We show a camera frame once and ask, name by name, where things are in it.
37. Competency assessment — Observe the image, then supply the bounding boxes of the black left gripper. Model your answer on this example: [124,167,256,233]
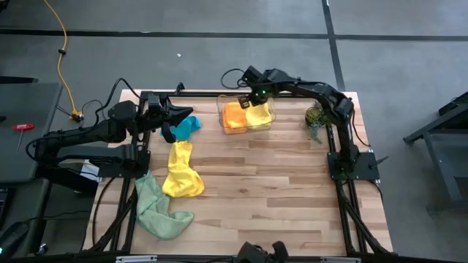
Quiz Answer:
[140,94,194,144]

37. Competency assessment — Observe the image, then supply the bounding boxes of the turquoise microfiber towel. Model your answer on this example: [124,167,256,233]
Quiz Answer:
[160,115,203,142]

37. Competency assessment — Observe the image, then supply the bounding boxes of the yellow microfiber towel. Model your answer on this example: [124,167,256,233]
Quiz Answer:
[162,140,205,199]
[244,102,273,129]

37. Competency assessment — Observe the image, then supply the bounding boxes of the clear plastic bin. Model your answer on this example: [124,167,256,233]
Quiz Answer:
[216,94,277,136]

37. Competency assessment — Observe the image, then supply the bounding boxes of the orange microfiber towel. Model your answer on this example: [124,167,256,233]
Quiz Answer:
[222,102,248,135]

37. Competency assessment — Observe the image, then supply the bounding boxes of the green microfiber towel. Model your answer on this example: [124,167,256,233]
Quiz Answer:
[135,170,195,241]

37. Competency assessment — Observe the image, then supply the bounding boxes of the potted succulent plant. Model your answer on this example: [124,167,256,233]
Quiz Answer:
[304,102,336,144]

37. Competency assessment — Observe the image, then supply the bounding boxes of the white power box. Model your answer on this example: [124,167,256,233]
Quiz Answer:
[78,160,100,183]

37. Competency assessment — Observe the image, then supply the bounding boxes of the grey side desk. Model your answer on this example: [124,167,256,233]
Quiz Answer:
[0,82,63,183]

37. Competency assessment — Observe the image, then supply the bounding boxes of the black rounded object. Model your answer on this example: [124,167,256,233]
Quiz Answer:
[236,240,290,263]

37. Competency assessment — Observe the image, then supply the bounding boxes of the dark metal cart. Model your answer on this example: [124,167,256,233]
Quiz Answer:
[403,91,468,213]

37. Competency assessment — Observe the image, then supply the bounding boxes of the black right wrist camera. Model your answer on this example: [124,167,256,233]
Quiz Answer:
[243,65,264,85]

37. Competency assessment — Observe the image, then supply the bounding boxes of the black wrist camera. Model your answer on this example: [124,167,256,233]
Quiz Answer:
[243,65,264,85]
[147,94,165,118]

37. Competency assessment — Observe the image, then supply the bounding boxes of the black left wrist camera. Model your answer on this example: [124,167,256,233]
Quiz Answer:
[147,94,165,118]

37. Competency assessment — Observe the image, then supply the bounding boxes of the black aluminium table frame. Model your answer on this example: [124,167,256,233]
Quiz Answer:
[87,80,394,256]

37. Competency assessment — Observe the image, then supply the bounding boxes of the black right camera cable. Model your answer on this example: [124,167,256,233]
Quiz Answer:
[220,68,249,91]

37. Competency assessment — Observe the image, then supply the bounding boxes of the black camera cable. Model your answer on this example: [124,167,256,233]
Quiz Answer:
[97,77,147,121]
[220,68,249,91]

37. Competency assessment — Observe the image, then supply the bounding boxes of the black left camera cable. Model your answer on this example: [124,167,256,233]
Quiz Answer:
[97,77,147,121]

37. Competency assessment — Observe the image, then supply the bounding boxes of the black cable under table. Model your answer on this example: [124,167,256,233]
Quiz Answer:
[91,177,115,245]

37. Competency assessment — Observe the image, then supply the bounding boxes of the yellow extension cable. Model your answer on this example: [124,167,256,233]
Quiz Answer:
[42,0,83,121]

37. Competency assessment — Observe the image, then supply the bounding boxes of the silver table bracket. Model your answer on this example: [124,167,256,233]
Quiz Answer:
[116,255,158,263]
[320,256,361,263]

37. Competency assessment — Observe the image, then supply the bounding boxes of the red T-handle hex key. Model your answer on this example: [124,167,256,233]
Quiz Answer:
[12,123,36,153]

